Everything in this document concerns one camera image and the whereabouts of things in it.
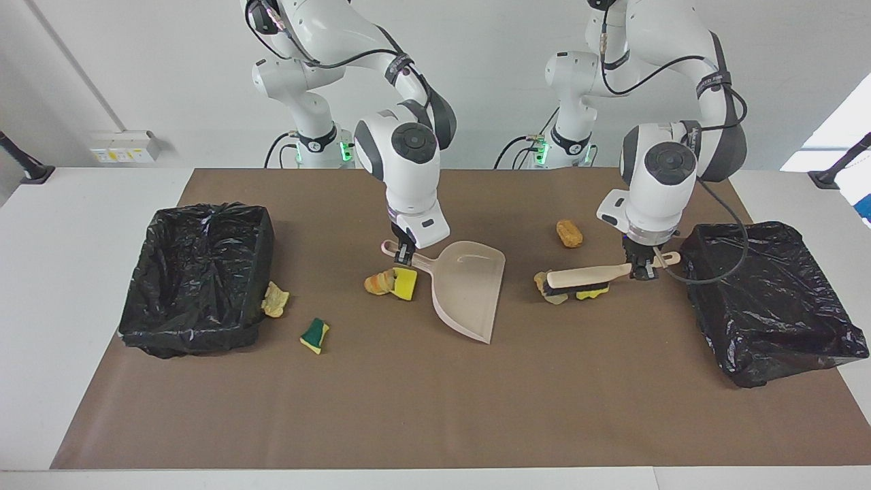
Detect orange striped sponge chunk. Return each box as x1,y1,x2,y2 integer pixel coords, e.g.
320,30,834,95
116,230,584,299
364,269,397,296

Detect pink handled hand brush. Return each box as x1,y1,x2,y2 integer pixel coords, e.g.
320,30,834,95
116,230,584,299
542,252,681,299

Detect pink plastic dustpan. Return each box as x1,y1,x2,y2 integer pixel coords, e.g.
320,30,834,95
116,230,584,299
380,240,507,345

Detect brown bread shaped sponge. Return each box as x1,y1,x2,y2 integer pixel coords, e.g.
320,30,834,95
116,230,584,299
556,218,584,249

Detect beige sponge chunk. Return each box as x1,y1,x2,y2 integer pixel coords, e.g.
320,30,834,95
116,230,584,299
261,280,291,319
533,271,570,306

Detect green and yellow sponge piece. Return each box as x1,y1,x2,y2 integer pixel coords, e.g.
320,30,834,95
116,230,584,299
299,317,331,356

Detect bin lined with black bag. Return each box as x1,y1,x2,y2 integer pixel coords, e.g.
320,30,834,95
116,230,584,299
677,220,870,389
118,201,276,359

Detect brown paper table mat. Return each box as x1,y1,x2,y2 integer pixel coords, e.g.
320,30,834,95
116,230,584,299
50,168,871,470

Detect white and blue object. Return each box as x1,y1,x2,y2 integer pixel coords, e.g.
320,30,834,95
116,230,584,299
834,161,871,228

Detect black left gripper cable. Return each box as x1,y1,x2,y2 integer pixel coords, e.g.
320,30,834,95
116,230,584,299
599,27,751,286

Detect black arm base cable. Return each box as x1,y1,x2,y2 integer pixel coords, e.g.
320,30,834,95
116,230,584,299
264,131,301,169
495,135,545,169

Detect black camera stand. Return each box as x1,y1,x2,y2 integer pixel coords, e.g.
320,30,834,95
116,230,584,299
808,132,871,190
0,131,56,185

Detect white wall socket box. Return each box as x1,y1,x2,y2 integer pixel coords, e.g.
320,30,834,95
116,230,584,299
89,130,163,164

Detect white wall conduit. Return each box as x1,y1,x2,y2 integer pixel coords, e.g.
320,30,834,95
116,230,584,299
26,0,127,134

